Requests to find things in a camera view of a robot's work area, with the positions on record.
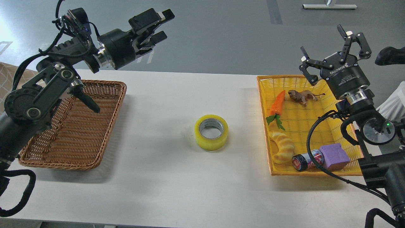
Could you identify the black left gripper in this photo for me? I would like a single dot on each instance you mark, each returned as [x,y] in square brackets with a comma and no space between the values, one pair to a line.
[119,44]

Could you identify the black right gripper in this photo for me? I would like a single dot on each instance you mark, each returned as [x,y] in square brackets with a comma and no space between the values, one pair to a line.
[345,76]

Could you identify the yellow tape roll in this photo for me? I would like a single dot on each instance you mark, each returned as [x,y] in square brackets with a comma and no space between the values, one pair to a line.
[211,122]

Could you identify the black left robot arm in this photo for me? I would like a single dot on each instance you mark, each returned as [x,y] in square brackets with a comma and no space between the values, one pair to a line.
[41,81]

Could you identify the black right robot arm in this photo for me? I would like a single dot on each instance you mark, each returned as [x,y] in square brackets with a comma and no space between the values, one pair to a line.
[380,140]

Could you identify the brown toy lion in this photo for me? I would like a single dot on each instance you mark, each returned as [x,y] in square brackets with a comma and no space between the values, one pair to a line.
[302,96]

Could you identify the yellow plastic basket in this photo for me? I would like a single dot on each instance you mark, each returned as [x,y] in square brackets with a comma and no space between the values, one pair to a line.
[298,119]

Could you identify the black shoe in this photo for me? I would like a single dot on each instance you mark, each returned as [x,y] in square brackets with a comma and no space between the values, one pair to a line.
[390,56]

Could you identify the white trouser leg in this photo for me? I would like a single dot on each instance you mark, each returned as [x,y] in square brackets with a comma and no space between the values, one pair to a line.
[393,108]

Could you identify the orange toy carrot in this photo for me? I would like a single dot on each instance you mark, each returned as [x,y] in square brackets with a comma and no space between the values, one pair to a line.
[276,111]

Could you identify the purple foam block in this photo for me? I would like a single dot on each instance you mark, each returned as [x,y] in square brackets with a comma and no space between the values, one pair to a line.
[335,158]

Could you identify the toy croissant bread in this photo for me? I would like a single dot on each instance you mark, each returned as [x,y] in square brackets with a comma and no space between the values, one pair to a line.
[286,147]

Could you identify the brown wicker basket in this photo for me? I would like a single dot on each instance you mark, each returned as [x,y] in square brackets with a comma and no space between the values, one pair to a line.
[79,136]

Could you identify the beige checkered cloth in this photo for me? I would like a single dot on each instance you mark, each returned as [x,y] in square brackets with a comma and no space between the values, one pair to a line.
[7,73]

